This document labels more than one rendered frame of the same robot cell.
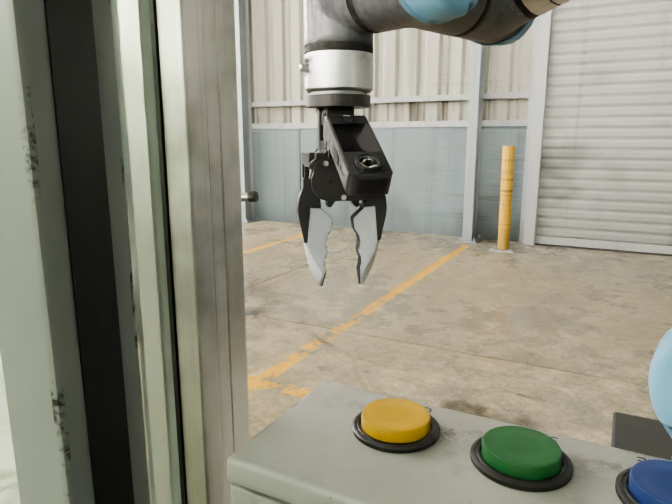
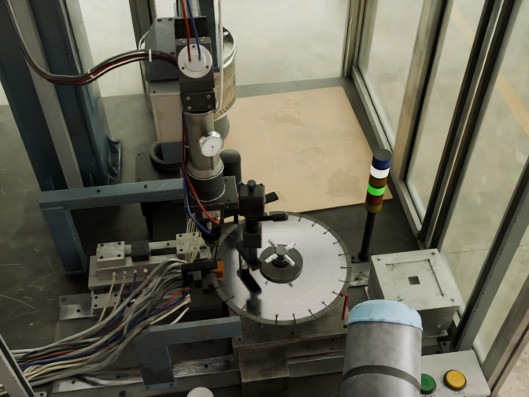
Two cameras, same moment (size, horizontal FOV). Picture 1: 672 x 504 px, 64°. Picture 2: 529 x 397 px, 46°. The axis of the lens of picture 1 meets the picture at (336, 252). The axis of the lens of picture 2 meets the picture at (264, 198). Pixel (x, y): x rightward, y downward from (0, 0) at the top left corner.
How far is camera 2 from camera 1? 1.50 m
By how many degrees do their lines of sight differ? 113
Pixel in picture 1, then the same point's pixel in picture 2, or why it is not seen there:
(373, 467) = (446, 364)
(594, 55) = not seen: outside the picture
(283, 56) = not seen: outside the picture
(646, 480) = not seen: hidden behind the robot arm
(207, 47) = (517, 309)
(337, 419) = (468, 376)
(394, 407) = (458, 380)
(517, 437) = (427, 384)
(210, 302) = (497, 340)
